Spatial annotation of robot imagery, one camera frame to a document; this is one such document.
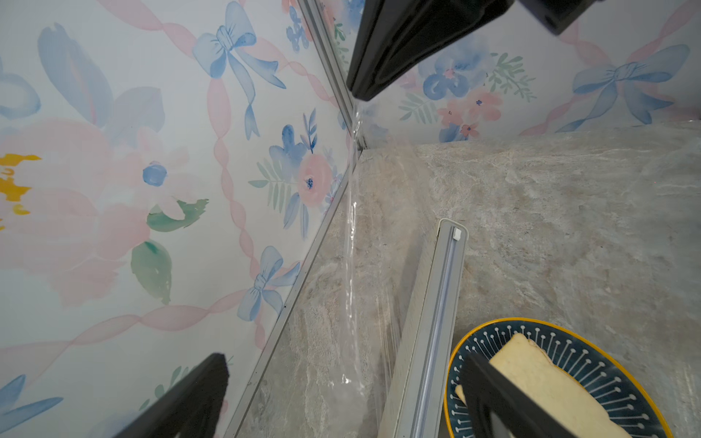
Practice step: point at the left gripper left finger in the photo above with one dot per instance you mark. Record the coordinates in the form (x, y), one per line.
(191, 408)

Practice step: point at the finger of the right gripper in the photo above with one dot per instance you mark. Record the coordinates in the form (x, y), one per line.
(395, 35)
(557, 15)

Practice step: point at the blue yellow-rimmed plate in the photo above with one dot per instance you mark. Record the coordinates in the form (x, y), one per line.
(626, 402)

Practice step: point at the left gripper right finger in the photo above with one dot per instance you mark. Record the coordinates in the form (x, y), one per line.
(497, 408)

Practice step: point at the cream plastic wrap dispenser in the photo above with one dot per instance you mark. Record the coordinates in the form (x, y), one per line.
(413, 405)

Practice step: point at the bread slices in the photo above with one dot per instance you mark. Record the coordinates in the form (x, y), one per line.
(529, 368)

